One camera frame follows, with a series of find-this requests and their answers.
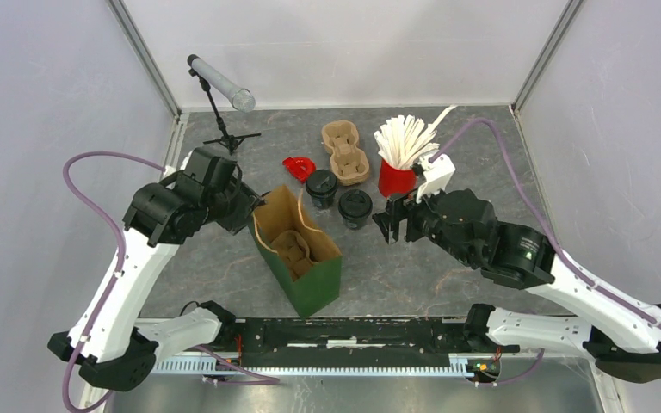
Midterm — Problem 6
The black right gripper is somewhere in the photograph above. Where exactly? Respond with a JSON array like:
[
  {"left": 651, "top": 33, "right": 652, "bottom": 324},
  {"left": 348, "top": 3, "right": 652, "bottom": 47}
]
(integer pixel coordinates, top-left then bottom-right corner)
[{"left": 370, "top": 175, "right": 476, "bottom": 266}]

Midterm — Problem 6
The dark translucent cup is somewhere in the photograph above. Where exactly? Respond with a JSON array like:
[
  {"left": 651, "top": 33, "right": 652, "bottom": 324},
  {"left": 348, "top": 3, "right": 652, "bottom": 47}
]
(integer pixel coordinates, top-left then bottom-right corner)
[
  {"left": 306, "top": 169, "right": 339, "bottom": 210},
  {"left": 337, "top": 189, "right": 373, "bottom": 230}
]

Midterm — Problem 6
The brown paper bag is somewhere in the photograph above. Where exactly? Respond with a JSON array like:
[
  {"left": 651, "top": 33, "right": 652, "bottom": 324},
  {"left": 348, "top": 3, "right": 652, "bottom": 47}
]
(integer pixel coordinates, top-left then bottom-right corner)
[{"left": 250, "top": 185, "right": 342, "bottom": 287}]

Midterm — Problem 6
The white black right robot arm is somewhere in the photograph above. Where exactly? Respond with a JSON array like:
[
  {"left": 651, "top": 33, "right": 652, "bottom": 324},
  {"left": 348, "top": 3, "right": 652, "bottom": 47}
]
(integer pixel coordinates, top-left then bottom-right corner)
[{"left": 373, "top": 189, "right": 661, "bottom": 384}]

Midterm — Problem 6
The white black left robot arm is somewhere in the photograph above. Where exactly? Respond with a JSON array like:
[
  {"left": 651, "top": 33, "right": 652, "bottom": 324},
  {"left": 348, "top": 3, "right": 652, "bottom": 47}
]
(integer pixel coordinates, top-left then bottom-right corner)
[{"left": 47, "top": 145, "right": 263, "bottom": 391}]

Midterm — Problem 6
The red cylindrical straw holder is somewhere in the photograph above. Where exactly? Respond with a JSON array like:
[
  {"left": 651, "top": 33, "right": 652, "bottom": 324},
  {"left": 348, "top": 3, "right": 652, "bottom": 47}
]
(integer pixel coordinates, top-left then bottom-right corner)
[{"left": 378, "top": 159, "right": 417, "bottom": 198}]

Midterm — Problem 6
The brown cardboard cup carrier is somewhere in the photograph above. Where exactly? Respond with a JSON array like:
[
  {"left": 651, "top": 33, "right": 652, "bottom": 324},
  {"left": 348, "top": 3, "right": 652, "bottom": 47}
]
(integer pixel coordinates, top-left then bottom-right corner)
[{"left": 321, "top": 120, "right": 371, "bottom": 186}]

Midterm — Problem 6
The grey microphone on stand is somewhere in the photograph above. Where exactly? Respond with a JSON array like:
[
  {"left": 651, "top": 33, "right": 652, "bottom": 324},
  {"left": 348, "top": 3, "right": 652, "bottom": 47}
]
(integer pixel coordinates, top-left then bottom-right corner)
[{"left": 187, "top": 54, "right": 262, "bottom": 155}]

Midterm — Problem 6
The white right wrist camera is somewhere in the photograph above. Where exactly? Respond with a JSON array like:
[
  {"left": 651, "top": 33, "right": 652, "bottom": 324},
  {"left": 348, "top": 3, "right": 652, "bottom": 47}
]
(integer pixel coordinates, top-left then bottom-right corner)
[{"left": 412, "top": 154, "right": 455, "bottom": 204}]

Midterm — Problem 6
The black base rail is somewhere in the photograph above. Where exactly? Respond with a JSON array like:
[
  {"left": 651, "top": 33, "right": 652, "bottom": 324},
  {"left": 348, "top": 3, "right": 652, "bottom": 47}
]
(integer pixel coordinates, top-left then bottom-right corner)
[{"left": 193, "top": 316, "right": 522, "bottom": 371}]

